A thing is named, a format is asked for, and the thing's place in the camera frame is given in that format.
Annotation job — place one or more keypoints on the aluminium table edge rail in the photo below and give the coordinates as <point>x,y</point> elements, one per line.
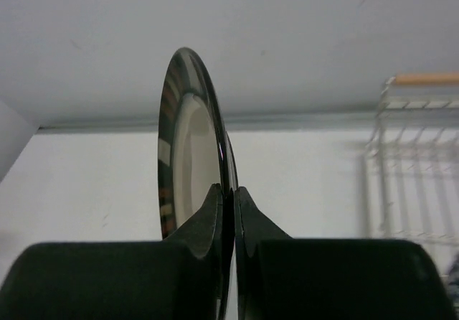
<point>278,122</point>

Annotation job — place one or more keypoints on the brown striped beige plate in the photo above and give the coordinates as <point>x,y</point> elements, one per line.
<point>197,176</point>

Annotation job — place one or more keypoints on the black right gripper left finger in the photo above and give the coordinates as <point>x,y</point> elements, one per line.
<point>180,277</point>

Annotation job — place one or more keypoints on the white wire dish rack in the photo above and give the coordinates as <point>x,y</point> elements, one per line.
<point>413,156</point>

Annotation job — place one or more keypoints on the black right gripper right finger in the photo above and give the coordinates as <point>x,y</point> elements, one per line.
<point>281,277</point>

